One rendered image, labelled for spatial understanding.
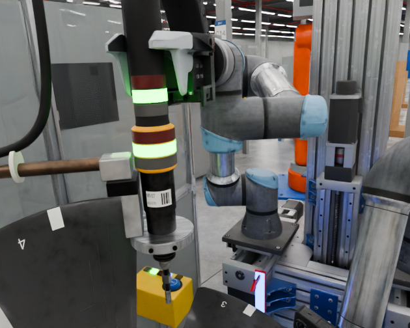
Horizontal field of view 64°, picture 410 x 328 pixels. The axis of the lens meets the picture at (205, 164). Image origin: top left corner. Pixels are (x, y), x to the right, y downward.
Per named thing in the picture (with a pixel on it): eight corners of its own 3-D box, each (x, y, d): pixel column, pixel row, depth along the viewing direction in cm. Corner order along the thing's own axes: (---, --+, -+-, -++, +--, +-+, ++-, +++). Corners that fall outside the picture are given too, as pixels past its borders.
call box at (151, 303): (127, 315, 93) (123, 284, 90) (149, 294, 102) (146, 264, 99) (176, 334, 86) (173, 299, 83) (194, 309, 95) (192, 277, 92)
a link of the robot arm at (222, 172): (245, 213, 118) (248, 62, 87) (204, 214, 119) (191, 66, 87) (243, 191, 128) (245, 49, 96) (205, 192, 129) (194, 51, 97)
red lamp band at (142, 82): (130, 90, 30) (129, 76, 30) (133, 88, 34) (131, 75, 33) (166, 88, 31) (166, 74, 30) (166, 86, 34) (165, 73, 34)
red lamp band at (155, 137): (130, 146, 31) (129, 133, 31) (133, 136, 35) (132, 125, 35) (176, 142, 32) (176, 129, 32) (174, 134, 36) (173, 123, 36)
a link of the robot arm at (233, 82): (247, 87, 63) (246, 39, 60) (235, 92, 53) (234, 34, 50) (207, 88, 65) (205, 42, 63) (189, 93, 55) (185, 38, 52)
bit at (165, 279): (166, 306, 38) (163, 267, 37) (163, 301, 39) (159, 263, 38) (174, 302, 39) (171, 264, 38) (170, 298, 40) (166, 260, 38)
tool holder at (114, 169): (107, 261, 33) (94, 166, 30) (116, 228, 39) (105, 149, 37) (198, 251, 34) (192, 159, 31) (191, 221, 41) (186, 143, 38)
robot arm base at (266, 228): (250, 218, 134) (250, 195, 131) (287, 225, 126) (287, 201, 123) (234, 234, 121) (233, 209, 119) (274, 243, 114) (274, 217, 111)
